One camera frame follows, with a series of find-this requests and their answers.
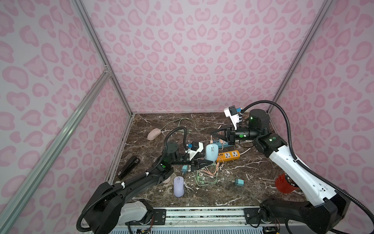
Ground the teal charger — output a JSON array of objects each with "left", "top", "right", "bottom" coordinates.
[{"left": 182, "top": 165, "right": 189, "bottom": 175}]

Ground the light blue wireless mouse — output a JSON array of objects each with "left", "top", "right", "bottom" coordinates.
[{"left": 205, "top": 143, "right": 219, "bottom": 162}]

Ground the lavender wireless mouse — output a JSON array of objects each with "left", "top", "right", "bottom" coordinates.
[{"left": 173, "top": 176, "right": 185, "bottom": 198}]

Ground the pink wireless mouse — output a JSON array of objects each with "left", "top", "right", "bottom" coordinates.
[
  {"left": 147, "top": 128, "right": 161, "bottom": 141},
  {"left": 162, "top": 176, "right": 171, "bottom": 184}
]

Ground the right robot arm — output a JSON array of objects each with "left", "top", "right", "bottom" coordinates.
[{"left": 211, "top": 100, "right": 374, "bottom": 234}]

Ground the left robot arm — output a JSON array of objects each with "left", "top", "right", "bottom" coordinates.
[{"left": 76, "top": 127, "right": 214, "bottom": 234}]

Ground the blue power strip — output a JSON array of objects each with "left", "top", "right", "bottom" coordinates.
[{"left": 213, "top": 139, "right": 232, "bottom": 149}]

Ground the orange power strip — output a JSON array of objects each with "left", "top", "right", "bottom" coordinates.
[{"left": 216, "top": 150, "right": 240, "bottom": 162}]

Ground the red emergency stop button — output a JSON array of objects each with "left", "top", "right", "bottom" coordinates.
[{"left": 275, "top": 173, "right": 299, "bottom": 194}]

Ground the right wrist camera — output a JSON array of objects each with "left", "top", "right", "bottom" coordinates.
[{"left": 224, "top": 106, "right": 242, "bottom": 130}]

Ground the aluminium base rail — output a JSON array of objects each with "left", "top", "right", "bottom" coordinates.
[{"left": 78, "top": 206, "right": 331, "bottom": 234}]

